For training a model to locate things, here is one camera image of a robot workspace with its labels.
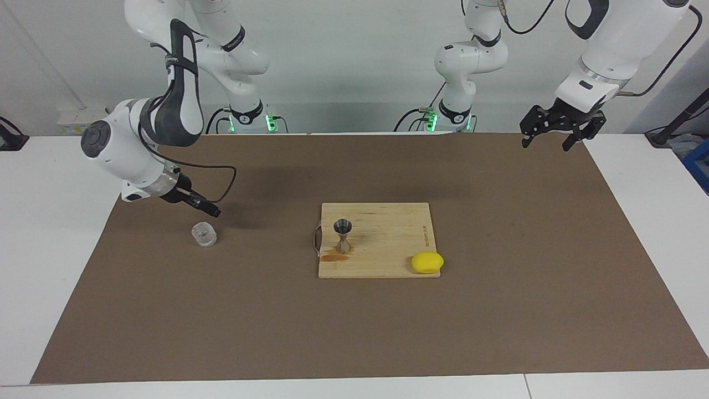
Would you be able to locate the brown paper table mat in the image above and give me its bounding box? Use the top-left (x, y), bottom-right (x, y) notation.
top-left (30, 132), bottom-right (709, 385)

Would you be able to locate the clear plastic cup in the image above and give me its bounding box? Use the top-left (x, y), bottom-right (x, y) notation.
top-left (191, 222), bottom-right (218, 248)

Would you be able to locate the black stand pole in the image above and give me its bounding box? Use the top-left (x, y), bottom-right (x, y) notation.
top-left (645, 89), bottom-right (709, 147)

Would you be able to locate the black base cable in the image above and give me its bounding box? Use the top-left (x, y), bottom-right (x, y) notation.
top-left (394, 80), bottom-right (447, 133)
top-left (204, 108), bottom-right (232, 134)

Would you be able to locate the yellow lemon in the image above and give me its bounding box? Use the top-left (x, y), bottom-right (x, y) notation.
top-left (411, 252), bottom-right (445, 275)

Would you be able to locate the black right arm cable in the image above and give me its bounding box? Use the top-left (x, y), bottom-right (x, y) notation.
top-left (137, 43), bottom-right (238, 203)

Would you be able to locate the clear plastic bag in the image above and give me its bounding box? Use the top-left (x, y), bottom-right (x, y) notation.
top-left (667, 133), bottom-right (702, 159)

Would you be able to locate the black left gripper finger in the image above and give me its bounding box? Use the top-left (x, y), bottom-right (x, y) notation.
top-left (519, 106), bottom-right (555, 149)
top-left (561, 113), bottom-right (608, 152)

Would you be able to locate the black clamp mount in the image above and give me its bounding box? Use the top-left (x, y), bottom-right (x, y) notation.
top-left (0, 116), bottom-right (29, 151)

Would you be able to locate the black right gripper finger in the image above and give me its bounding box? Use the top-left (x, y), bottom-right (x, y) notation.
top-left (187, 193), bottom-right (222, 218)

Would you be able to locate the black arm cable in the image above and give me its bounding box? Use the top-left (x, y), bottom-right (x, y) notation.
top-left (137, 43), bottom-right (238, 203)
top-left (497, 0), bottom-right (703, 98)

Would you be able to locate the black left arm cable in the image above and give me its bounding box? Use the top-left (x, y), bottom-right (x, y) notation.
top-left (497, 0), bottom-right (703, 98)

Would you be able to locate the steel double jigger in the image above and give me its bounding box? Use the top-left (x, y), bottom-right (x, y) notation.
top-left (333, 219), bottom-right (353, 255)

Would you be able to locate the bamboo cutting board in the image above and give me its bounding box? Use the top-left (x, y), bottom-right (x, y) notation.
top-left (313, 202), bottom-right (442, 279)

